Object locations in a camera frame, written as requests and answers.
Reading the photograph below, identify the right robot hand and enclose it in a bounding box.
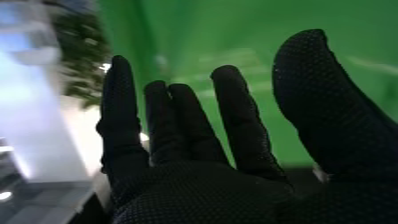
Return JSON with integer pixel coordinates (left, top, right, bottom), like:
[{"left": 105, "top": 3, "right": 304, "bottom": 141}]
[{"left": 95, "top": 28, "right": 398, "bottom": 224}]

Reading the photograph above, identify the green leafy plant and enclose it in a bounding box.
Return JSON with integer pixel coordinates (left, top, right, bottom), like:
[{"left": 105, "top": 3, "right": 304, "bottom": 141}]
[{"left": 50, "top": 0, "right": 114, "bottom": 108}]

